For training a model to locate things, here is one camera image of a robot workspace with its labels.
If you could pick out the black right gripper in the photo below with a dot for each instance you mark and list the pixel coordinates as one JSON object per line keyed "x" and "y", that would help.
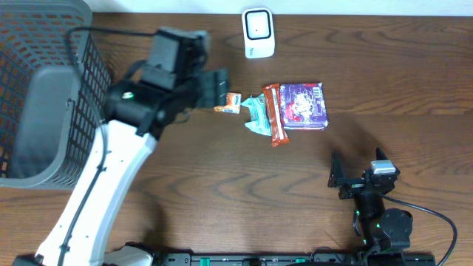
{"x": 355, "y": 185}

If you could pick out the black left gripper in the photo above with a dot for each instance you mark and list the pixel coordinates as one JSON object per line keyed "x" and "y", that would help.
{"x": 216, "y": 87}

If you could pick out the teal snack packet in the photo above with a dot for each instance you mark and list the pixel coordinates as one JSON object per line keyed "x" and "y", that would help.
{"x": 259, "y": 122}

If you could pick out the orange chocolate bar wrapper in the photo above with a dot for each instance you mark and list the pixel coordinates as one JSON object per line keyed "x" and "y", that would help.
{"x": 278, "y": 133}

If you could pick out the purple pad package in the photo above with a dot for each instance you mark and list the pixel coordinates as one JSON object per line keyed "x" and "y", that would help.
{"x": 303, "y": 106}

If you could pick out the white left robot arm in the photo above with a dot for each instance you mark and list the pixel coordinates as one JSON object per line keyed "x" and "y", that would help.
{"x": 134, "y": 114}

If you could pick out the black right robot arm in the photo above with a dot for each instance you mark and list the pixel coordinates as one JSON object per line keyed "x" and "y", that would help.
{"x": 383, "y": 229}

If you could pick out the dark grey plastic basket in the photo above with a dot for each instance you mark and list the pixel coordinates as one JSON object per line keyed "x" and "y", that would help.
{"x": 52, "y": 79}

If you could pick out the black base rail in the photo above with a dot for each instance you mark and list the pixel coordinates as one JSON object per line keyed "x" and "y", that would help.
{"x": 323, "y": 258}

